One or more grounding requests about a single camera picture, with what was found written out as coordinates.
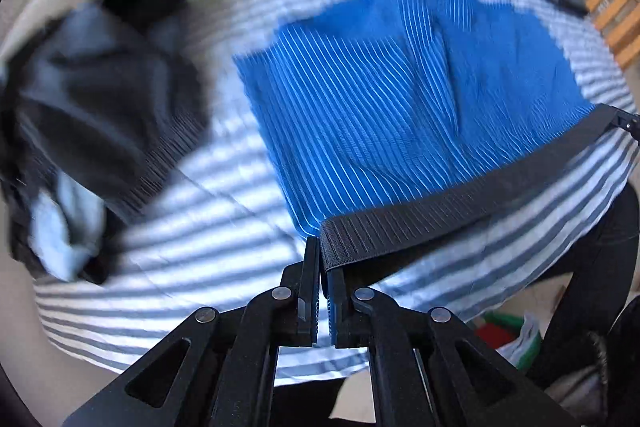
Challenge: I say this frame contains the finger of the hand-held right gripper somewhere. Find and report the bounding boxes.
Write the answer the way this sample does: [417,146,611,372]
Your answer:
[607,106,640,134]

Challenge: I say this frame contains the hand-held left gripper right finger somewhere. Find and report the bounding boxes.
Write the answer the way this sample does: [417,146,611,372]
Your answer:
[322,268,573,427]

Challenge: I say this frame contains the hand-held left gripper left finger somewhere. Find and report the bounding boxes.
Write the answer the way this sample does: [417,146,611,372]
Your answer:
[62,237,321,427]

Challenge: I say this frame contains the blue striped boxer briefs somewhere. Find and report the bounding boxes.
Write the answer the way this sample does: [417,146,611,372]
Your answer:
[234,0,623,277]

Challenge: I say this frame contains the pile of dark clothes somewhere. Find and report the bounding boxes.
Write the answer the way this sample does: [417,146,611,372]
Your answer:
[0,0,213,285]

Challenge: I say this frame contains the blue white striped bed sheet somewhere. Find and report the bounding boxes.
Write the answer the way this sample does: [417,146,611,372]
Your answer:
[30,0,637,380]

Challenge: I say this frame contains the person's dark trousers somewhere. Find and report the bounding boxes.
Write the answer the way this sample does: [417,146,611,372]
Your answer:
[525,182,640,427]

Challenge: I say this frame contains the plastic bag red green print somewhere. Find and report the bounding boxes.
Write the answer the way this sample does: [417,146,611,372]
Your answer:
[472,312,543,369]

